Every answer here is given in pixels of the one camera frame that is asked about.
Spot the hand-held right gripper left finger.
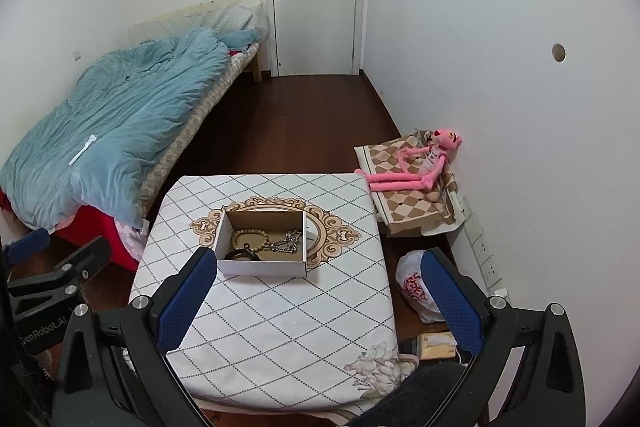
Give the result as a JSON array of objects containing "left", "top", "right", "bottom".
[{"left": 52, "top": 248, "right": 218, "bottom": 427}]

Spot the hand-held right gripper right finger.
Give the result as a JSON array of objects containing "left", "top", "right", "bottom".
[{"left": 420, "top": 248, "right": 586, "bottom": 427}]

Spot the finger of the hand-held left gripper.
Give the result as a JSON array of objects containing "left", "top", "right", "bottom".
[
  {"left": 7, "top": 236, "right": 112, "bottom": 299},
  {"left": 2, "top": 228, "right": 51, "bottom": 265}
]

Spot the black wristband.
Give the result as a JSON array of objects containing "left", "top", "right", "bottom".
[{"left": 224, "top": 244, "right": 262, "bottom": 263}]

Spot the cardboard box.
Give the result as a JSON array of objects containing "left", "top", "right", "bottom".
[{"left": 214, "top": 210, "right": 307, "bottom": 278}]

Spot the wooden bead bracelet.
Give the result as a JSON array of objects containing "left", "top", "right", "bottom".
[{"left": 230, "top": 228, "right": 273, "bottom": 253}]

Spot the chunky silver chain bracelet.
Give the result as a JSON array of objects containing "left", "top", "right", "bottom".
[{"left": 262, "top": 239, "right": 301, "bottom": 254}]

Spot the red blanket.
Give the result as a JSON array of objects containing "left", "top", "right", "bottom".
[{"left": 0, "top": 192, "right": 141, "bottom": 270}]

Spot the white plastic bag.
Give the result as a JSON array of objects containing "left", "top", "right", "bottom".
[{"left": 395, "top": 249, "right": 453, "bottom": 324}]

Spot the yellow flat box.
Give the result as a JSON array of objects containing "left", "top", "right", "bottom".
[{"left": 417, "top": 333, "right": 458, "bottom": 361}]

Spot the pink checkered pillow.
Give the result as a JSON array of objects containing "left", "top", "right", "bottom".
[{"left": 114, "top": 219, "right": 151, "bottom": 258}]

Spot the white power strip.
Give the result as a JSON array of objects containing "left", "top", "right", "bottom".
[{"left": 447, "top": 196, "right": 503, "bottom": 290}]

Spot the white diamond-pattern tablecloth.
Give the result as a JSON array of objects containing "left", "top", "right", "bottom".
[{"left": 129, "top": 173, "right": 418, "bottom": 410}]

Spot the pink plush toy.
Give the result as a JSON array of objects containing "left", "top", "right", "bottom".
[{"left": 355, "top": 128, "right": 463, "bottom": 194}]

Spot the light blue duvet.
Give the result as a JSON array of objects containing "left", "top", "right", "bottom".
[{"left": 0, "top": 28, "right": 261, "bottom": 230}]

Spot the bed with beige checkered mattress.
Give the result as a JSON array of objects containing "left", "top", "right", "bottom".
[{"left": 127, "top": 0, "right": 266, "bottom": 202}]

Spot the striped pillow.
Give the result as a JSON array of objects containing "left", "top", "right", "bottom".
[{"left": 200, "top": 4, "right": 253, "bottom": 32}]

